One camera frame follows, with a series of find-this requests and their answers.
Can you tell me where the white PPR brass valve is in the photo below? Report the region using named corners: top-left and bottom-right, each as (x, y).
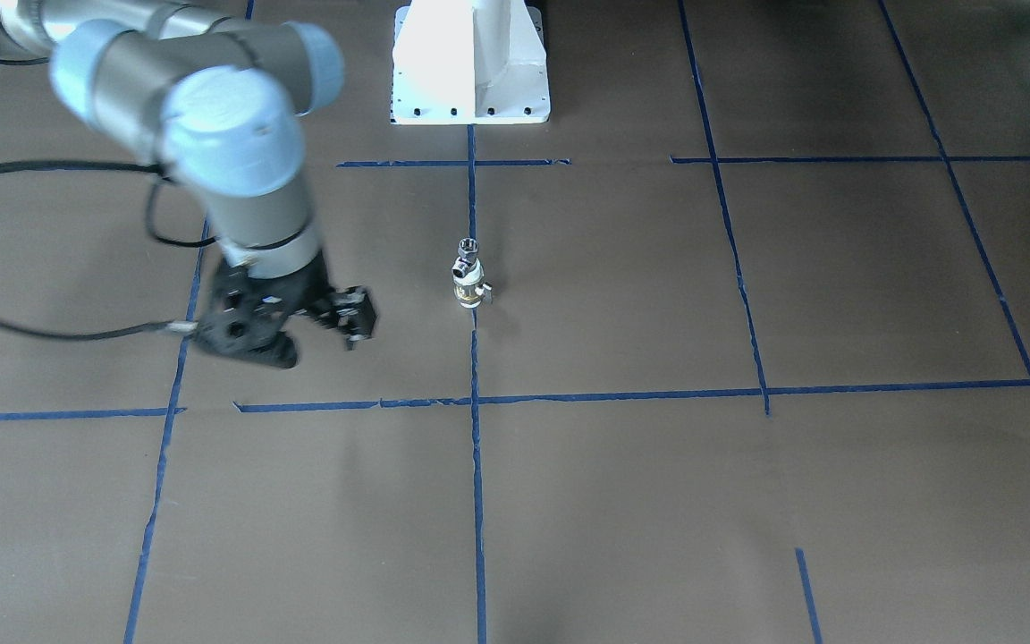
top-left (452, 264), bottom-right (494, 309)

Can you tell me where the chrome tee pipe fitting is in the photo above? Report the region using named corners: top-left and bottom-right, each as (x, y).
top-left (452, 237), bottom-right (481, 281)

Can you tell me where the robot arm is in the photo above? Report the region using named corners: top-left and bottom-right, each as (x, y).
top-left (0, 1), bottom-right (346, 280)

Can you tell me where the brown paper table cover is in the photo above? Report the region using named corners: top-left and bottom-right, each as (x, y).
top-left (0, 1), bottom-right (1030, 643)

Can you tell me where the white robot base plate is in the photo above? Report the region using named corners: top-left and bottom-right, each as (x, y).
top-left (389, 1), bottom-right (552, 126)

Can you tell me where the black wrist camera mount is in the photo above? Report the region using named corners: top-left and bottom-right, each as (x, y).
top-left (191, 252), bottom-right (377, 369)

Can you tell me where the black camera cable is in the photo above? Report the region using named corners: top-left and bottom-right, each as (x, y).
top-left (0, 159), bottom-right (212, 343)

